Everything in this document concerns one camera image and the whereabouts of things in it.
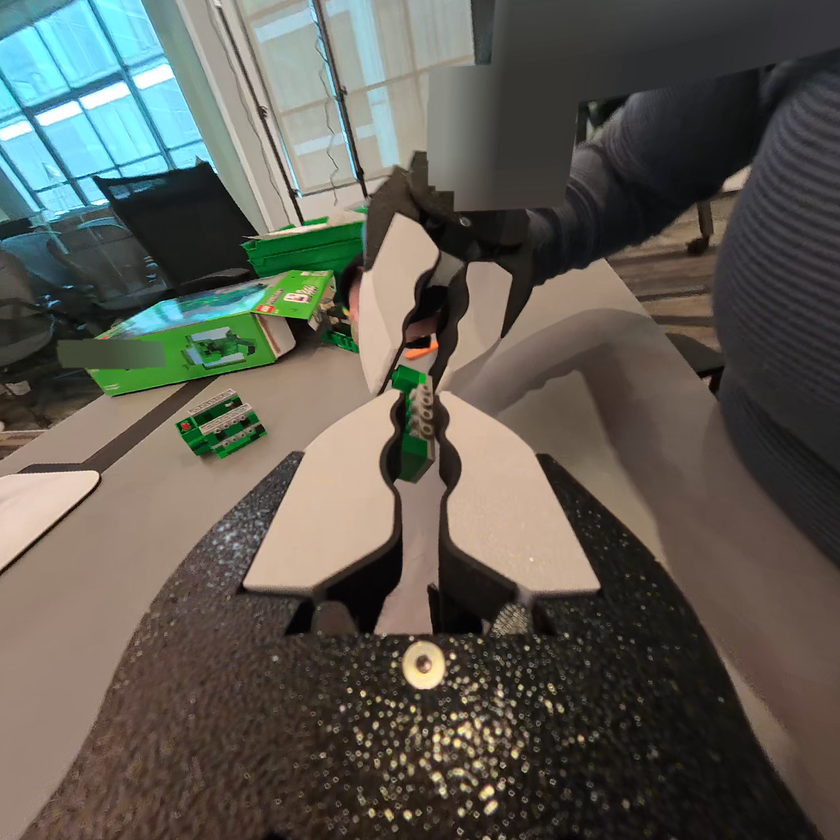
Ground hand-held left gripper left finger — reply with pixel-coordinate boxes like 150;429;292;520
243;390;404;601

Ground green grey brick build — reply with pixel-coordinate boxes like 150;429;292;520
175;387;267;459

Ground black light stand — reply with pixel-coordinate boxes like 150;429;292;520
311;0;372;199

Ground green plastic tray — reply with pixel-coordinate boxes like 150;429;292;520
241;217;368;261

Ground green cardboard tray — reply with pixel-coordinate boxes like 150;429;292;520
251;252;365;280

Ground loose green brick cluster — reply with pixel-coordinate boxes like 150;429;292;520
320;307;361;354

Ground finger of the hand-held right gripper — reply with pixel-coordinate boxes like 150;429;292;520
359;213;455;396
434;261;514;392

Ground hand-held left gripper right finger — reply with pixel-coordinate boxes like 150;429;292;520
440;392;601;597

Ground clear booklet stand white base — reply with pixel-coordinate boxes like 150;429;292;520
0;469;101;573

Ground green toy brick box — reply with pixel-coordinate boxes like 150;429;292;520
88;269;337;396

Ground green and grey brick assembly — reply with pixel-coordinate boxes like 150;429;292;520
395;386;438;484

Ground grey office chair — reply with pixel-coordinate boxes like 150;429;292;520
39;217;160;319
0;248;63;371

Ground window with white blind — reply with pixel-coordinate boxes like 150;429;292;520
239;0;475;198

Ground black mesh office chair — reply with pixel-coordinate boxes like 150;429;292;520
92;161;271;293

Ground large glass window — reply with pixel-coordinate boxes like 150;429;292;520
0;0;219;214

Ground grey desk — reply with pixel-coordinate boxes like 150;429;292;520
0;257;840;840

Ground person's right hand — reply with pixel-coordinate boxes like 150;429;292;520
341;266;365;339

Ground chair wheel base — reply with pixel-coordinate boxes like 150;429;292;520
685;199;718;256

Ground black hanging cable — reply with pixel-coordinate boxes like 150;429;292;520
314;29;343;193

